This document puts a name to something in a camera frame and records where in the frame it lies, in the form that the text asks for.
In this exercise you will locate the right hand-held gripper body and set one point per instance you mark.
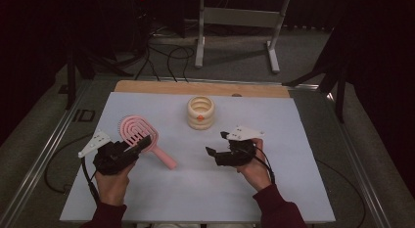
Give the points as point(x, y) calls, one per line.
point(236, 154)

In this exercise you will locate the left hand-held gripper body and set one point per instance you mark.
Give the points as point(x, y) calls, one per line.
point(112, 158)

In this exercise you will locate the pink hairbrush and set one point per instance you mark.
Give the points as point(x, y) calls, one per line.
point(130, 126)

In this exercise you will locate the person's right hand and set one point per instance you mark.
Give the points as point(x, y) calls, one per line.
point(257, 175)

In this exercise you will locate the person's left hand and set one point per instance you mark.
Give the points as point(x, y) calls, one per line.
point(112, 189)

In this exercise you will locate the cream ribbed round holder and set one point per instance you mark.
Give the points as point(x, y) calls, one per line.
point(200, 119)

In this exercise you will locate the white table mat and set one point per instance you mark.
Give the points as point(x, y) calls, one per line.
point(195, 189)

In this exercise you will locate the person's white clothing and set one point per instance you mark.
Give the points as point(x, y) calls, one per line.
point(195, 225)

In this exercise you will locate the black tripod stand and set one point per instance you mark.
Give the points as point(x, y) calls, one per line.
point(71, 81)
point(340, 97)

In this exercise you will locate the grey metal stand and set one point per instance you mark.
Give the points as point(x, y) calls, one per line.
point(239, 17)

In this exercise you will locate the dark equipment tower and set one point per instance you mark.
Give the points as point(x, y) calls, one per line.
point(133, 22)

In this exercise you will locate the metal floor rail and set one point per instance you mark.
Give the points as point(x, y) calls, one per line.
point(39, 162)
point(362, 175)

